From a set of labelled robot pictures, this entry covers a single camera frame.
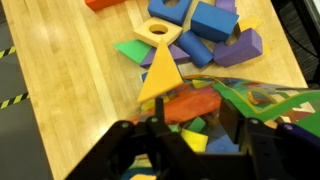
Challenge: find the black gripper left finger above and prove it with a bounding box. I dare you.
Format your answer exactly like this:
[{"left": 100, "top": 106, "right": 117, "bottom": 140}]
[{"left": 66, "top": 97, "right": 198, "bottom": 180}]

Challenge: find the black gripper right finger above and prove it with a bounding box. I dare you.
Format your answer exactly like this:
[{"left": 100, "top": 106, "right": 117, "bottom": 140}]
[{"left": 218, "top": 98, "right": 320, "bottom": 180}]

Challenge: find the orange triangular foam block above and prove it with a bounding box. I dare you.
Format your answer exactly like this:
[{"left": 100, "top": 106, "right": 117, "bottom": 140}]
[{"left": 136, "top": 37, "right": 185, "bottom": 104}]

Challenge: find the clear plastic block bag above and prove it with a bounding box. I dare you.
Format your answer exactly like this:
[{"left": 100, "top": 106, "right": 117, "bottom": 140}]
[{"left": 128, "top": 74, "right": 320, "bottom": 180}]

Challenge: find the green triangular foam block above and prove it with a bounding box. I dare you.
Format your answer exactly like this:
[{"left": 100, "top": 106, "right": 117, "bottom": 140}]
[{"left": 113, "top": 39, "right": 153, "bottom": 64}]

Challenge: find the purple triangular foam block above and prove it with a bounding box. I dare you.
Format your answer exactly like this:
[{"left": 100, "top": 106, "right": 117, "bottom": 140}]
[{"left": 139, "top": 43, "right": 192, "bottom": 69}]

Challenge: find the tan square block with hole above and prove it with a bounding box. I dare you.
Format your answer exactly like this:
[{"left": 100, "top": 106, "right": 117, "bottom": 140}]
[{"left": 133, "top": 17, "right": 184, "bottom": 48}]

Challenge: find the blue square block with hole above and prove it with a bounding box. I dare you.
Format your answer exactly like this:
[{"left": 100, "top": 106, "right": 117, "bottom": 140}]
[{"left": 147, "top": 0, "right": 194, "bottom": 27}]

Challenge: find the blue rectangular foam block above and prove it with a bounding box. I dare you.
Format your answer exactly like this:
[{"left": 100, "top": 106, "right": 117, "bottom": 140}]
[{"left": 190, "top": 0, "right": 240, "bottom": 43}]

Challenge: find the red rectangular foam block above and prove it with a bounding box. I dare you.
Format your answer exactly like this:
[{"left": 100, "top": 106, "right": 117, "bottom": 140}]
[{"left": 84, "top": 0, "right": 128, "bottom": 12}]

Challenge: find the purple arch foam block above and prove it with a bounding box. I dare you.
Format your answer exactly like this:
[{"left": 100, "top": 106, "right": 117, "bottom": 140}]
[{"left": 214, "top": 0, "right": 238, "bottom": 14}]

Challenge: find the yellow black floor tape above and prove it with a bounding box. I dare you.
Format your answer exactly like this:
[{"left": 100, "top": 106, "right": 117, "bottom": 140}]
[{"left": 0, "top": 45, "right": 30, "bottom": 110}]

